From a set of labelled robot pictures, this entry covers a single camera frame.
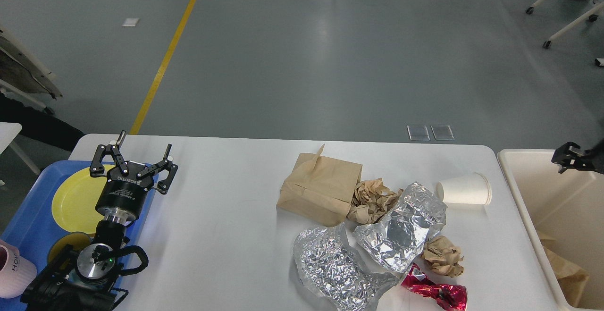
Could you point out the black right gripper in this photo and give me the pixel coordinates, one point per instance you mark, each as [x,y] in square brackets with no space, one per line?
[570,156]

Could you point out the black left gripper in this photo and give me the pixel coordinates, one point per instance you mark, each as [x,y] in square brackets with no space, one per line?
[125,193]

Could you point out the yellow plastic plate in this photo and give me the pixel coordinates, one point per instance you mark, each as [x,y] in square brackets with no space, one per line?
[73,205]

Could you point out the dark green mug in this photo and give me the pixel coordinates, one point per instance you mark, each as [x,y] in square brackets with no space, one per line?
[78,241]

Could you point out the brown paper bag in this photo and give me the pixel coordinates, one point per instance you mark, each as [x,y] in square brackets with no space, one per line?
[571,278]
[320,188]

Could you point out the small brown paper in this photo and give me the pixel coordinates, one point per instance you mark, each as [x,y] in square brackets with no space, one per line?
[443,257]

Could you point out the brown paper ball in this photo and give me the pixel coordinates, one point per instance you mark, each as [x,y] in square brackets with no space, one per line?
[371,200]

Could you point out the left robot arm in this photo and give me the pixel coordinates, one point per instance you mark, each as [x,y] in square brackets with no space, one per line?
[84,280]

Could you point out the white plastic bin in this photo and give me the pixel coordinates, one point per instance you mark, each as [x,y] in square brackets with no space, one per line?
[562,213]

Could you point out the white paper cup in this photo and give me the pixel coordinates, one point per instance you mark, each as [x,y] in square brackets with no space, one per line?
[471,189]

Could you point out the blue plastic tray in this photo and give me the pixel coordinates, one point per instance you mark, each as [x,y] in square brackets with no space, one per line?
[33,229]

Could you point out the small white side table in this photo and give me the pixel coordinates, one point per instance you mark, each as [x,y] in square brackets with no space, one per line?
[8,134]

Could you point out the pink mug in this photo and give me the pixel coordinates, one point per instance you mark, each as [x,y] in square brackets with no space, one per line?
[16,272]

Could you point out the white chair base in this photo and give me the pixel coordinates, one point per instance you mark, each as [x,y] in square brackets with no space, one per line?
[583,12]

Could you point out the crushed red can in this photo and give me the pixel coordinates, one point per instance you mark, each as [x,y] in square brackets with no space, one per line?
[448,297]

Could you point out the crumpled aluminium foil upper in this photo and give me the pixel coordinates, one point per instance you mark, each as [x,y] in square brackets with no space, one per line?
[399,237]

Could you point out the crumpled aluminium foil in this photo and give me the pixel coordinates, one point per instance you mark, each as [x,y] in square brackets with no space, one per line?
[332,269]
[399,237]

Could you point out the crumpled aluminium foil lower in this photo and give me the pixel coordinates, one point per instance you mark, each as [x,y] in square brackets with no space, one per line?
[332,269]

